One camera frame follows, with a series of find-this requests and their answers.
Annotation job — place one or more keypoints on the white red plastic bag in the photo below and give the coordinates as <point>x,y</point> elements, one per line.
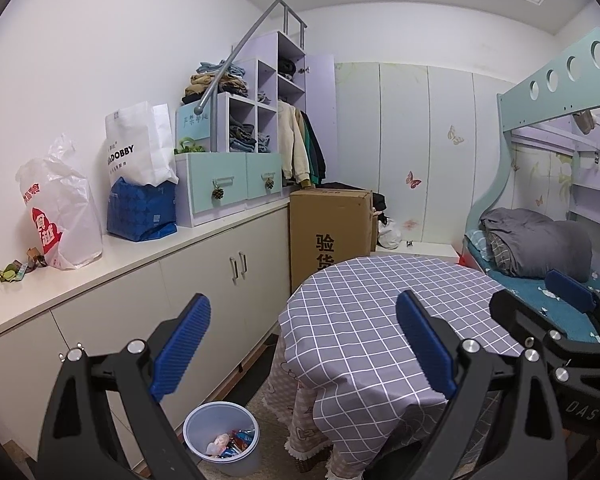
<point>62,207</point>

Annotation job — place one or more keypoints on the purple checkered tablecloth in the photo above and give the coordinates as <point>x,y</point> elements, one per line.
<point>343,341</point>

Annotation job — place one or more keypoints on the light blue trash bin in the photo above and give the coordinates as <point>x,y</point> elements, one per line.
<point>205,423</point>

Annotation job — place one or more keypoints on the blue fabric bag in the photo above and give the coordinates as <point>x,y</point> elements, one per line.
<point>141,212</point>

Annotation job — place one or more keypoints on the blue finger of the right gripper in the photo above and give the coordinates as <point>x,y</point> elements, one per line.
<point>570,290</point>

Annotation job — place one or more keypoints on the snack wrappers in bin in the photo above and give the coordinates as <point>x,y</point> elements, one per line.
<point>230,445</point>

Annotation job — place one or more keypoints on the white paper shopping bag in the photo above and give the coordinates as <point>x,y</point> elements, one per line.
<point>140,145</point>

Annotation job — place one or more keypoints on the grey folded blanket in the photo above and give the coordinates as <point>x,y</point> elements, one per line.
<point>526,244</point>

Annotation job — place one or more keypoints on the purple stair shelf unit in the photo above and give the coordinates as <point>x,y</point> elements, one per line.
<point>232,107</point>

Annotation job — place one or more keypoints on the mint bunk bed frame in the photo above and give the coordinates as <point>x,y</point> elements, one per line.
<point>550,142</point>

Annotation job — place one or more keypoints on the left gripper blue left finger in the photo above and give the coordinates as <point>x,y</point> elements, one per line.
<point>173,345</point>

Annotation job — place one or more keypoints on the mint drawer unit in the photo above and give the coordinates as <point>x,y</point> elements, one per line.
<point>214,185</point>

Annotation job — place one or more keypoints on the small clutter on cabinet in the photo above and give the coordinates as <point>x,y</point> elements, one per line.
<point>16,271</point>

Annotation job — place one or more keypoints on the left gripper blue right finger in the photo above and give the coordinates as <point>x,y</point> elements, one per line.
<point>434,358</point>

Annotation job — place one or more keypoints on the hanging cream jacket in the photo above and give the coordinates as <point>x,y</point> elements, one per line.
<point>290,143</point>

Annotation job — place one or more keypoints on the teal bed mattress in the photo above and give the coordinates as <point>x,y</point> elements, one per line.
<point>575,324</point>

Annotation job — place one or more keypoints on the brown cardboard box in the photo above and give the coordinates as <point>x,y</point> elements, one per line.
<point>328,227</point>

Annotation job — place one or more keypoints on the long white low cabinet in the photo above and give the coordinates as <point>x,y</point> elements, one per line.
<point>240,262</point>

